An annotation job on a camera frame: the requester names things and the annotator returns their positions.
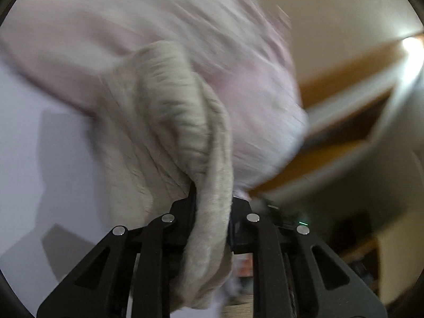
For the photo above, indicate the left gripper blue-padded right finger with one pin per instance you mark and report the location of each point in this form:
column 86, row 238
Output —
column 295, row 273

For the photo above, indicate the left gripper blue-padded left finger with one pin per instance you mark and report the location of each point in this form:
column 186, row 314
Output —
column 129, row 272

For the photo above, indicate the beige cable-knit sweater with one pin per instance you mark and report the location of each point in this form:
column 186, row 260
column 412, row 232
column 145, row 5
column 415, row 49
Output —
column 162, row 129

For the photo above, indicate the right pink floral pillow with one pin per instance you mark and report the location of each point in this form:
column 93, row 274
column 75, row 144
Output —
column 65, row 45

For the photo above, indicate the wooden bed headboard frame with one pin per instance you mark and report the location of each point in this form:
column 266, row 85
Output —
column 332, row 135

